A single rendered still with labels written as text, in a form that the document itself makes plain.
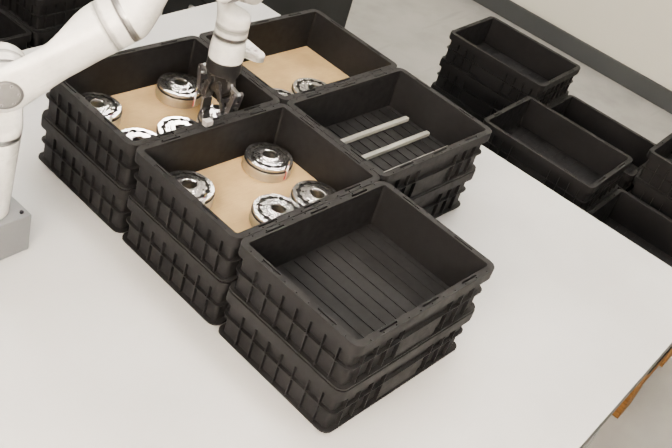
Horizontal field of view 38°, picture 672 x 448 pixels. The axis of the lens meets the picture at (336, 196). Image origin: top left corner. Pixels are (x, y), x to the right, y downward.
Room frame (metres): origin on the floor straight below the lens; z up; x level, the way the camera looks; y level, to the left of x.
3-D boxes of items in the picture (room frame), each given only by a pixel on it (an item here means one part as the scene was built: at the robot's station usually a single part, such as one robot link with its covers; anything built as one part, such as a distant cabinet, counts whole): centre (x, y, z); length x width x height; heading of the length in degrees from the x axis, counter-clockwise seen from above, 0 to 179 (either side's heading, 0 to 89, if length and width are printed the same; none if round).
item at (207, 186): (1.51, 0.28, 0.86); 0.10 x 0.10 x 0.01
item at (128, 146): (1.72, 0.41, 0.92); 0.40 x 0.30 x 0.02; 147
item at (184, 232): (1.56, 0.15, 0.87); 0.40 x 0.30 x 0.11; 147
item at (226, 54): (1.81, 0.30, 1.03); 0.11 x 0.09 x 0.06; 142
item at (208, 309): (1.56, 0.15, 0.76); 0.40 x 0.30 x 0.12; 147
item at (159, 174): (1.56, 0.15, 0.92); 0.40 x 0.30 x 0.02; 147
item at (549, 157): (2.68, -0.60, 0.37); 0.40 x 0.30 x 0.45; 60
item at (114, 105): (1.67, 0.53, 0.86); 0.10 x 0.10 x 0.01
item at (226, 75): (1.80, 0.31, 0.96); 0.08 x 0.08 x 0.09
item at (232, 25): (1.79, 0.32, 1.12); 0.09 x 0.07 x 0.15; 95
